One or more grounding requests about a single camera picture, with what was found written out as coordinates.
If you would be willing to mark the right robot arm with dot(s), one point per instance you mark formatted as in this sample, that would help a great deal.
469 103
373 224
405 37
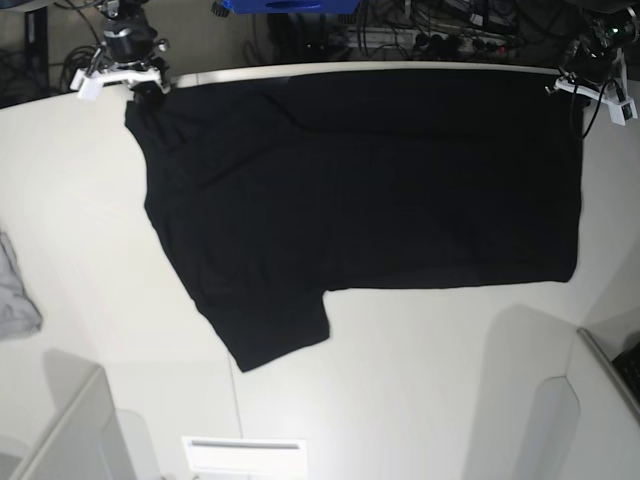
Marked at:
114 9

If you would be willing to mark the blue plastic box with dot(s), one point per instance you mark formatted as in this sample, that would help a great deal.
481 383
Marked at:
291 6

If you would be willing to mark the white camera bracket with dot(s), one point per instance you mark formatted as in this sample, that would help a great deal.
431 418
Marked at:
88 86
613 92

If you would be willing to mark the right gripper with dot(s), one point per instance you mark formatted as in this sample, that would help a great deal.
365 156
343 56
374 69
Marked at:
131 43

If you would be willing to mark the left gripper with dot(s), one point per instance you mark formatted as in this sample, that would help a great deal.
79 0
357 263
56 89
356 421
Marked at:
590 57

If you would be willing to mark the white base housing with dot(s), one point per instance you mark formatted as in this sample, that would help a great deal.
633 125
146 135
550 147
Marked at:
83 441
610 410

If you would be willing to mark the grey cloth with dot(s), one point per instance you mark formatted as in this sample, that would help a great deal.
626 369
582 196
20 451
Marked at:
20 318

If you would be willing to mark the black T-shirt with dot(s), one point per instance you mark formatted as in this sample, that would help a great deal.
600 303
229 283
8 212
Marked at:
266 195

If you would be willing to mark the black keyboard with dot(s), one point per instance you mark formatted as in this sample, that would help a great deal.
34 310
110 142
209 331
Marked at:
627 364

